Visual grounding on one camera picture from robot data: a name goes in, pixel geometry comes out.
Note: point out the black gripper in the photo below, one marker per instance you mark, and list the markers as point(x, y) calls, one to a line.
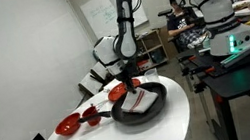
point(126, 71)

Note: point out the white towel with red stripes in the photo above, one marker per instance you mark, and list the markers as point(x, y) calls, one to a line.
point(138, 101)

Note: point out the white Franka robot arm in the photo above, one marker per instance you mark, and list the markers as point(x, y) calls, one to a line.
point(219, 4)

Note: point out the black frying pan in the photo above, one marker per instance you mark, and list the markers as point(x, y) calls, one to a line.
point(157, 92)

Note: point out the red plate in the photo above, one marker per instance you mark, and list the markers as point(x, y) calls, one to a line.
point(116, 91)

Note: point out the plain white cloth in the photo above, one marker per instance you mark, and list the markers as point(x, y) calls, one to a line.
point(110, 85)

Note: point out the clear plastic measuring cup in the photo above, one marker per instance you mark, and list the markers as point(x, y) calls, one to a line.
point(151, 76)

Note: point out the metal utensil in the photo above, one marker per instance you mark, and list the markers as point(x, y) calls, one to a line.
point(100, 103)

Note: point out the wooden cubby shelf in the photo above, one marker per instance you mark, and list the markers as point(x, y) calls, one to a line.
point(152, 49)

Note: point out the red mug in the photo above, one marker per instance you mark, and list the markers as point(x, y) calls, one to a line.
point(89, 112)

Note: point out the large brown cardboard box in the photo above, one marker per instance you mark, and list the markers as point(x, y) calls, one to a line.
point(166, 44)

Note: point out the red bowl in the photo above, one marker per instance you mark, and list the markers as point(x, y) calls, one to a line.
point(68, 125)

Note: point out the whiteboard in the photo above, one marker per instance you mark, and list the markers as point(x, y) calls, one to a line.
point(99, 16)

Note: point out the seated person in dark shirt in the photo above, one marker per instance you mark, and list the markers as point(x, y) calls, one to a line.
point(182, 24)

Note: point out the white round pedestal table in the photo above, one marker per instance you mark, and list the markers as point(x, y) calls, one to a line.
point(161, 131)

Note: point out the silver aluminium rail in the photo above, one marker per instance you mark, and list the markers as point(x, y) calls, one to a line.
point(246, 49)

